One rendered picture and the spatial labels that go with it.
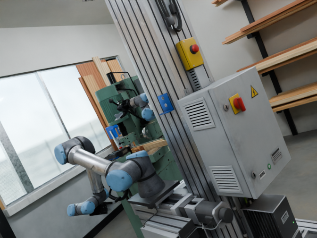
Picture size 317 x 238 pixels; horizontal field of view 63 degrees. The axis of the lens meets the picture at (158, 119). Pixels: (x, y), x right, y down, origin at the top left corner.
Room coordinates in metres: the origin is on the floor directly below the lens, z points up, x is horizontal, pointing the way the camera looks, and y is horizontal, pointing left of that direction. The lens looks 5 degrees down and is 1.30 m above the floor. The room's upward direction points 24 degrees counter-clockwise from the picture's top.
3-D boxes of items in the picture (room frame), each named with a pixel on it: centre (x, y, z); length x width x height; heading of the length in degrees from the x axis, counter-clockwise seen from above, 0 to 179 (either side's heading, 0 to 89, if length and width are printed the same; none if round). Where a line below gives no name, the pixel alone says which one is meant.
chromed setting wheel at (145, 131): (2.20, 0.13, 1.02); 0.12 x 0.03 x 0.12; 144
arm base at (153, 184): (1.37, 0.19, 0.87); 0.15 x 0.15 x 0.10
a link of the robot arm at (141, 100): (1.81, 0.04, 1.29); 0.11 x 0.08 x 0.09; 54
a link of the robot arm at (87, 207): (1.58, 0.63, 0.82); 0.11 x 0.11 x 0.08; 51
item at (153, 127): (2.22, 0.08, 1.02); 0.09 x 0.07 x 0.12; 54
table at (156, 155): (2.06, 0.35, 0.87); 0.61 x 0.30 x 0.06; 54
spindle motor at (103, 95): (2.17, 0.31, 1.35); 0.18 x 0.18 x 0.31
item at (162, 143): (2.13, 0.26, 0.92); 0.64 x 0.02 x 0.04; 54
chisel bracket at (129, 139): (2.18, 0.30, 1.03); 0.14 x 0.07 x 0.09; 144
